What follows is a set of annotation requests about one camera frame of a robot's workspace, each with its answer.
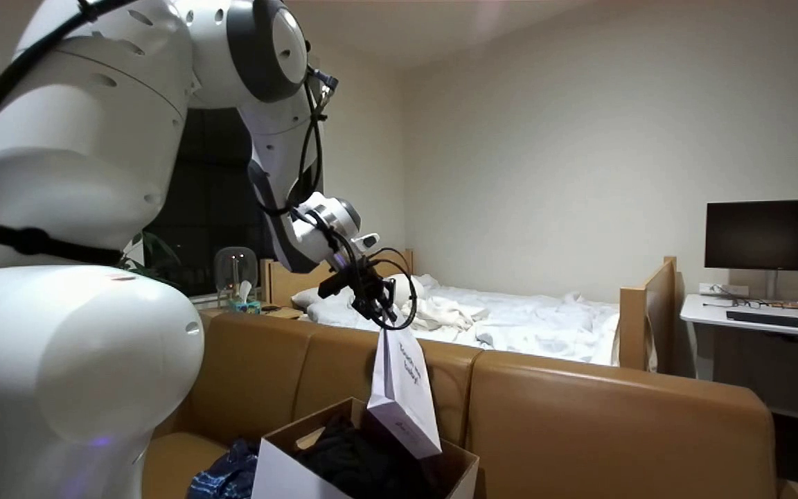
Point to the white paper sheet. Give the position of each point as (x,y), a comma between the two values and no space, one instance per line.
(405,393)

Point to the flat white pillow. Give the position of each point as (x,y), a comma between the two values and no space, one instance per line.
(311,300)

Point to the white cardboard box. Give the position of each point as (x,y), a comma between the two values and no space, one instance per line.
(275,476)

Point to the dark glass window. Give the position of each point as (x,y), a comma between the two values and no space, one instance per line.
(207,211)

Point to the blue patterned cloth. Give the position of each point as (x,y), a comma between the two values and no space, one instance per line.
(222,476)

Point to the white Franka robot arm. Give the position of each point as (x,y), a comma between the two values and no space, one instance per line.
(67,369)

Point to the glass dome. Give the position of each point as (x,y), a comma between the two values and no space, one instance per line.
(238,279)

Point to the tan leather sofa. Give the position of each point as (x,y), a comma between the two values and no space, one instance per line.
(602,426)

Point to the white desk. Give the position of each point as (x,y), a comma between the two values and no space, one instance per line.
(788,355)

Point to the black computer monitor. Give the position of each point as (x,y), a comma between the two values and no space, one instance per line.
(775,237)

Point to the wooden bed with white bedding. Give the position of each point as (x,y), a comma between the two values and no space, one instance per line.
(527,323)

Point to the black keyboard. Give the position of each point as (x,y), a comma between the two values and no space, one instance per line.
(765,321)

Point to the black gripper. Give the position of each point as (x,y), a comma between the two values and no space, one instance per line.
(369,280)

